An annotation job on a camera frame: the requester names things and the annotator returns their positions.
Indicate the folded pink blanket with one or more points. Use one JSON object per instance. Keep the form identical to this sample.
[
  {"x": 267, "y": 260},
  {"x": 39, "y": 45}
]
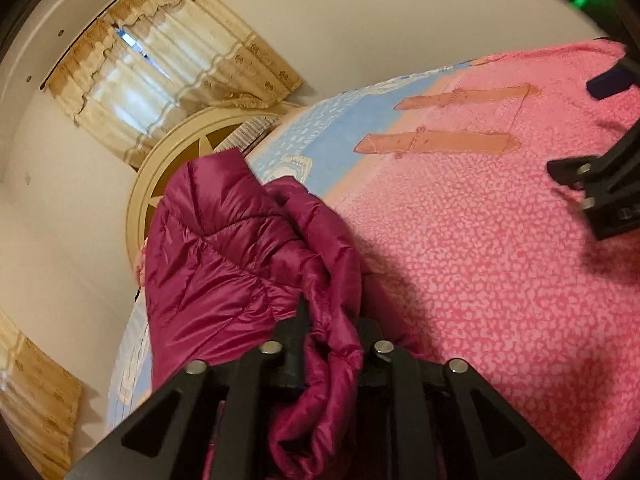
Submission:
[{"x": 139, "y": 265}]

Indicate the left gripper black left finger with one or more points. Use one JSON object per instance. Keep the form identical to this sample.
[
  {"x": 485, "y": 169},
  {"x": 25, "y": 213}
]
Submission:
[{"x": 208, "y": 422}]

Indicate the black curtain rod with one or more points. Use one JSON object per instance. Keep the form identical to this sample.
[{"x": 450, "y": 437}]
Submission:
[{"x": 95, "y": 15}]

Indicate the cream floral side curtain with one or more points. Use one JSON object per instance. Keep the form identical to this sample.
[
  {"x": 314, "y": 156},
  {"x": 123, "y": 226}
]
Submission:
[{"x": 39, "y": 402}]

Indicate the magenta puffer jacket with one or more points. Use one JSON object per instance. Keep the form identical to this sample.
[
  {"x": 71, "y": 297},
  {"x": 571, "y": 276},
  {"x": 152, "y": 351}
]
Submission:
[{"x": 227, "y": 259}]

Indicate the striped pillow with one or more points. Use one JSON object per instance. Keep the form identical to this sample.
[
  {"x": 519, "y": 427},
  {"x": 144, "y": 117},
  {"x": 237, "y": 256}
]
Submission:
[{"x": 246, "y": 136}]

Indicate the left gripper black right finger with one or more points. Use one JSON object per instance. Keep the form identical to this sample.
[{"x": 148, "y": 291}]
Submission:
[{"x": 417, "y": 419}]

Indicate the cream arched wooden headboard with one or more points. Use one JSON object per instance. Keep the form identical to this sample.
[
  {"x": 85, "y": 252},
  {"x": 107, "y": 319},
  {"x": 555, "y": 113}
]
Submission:
[{"x": 197, "y": 136}]

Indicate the pink and blue bedspread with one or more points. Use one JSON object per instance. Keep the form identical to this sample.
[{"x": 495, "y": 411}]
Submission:
[{"x": 442, "y": 178}]

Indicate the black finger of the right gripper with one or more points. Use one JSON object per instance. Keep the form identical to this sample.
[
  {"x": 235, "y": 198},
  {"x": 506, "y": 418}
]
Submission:
[
  {"x": 619, "y": 78},
  {"x": 579, "y": 173}
]

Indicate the cream floral centre curtain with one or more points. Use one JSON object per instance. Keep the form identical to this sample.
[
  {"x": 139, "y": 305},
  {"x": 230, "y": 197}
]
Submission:
[{"x": 144, "y": 66}]

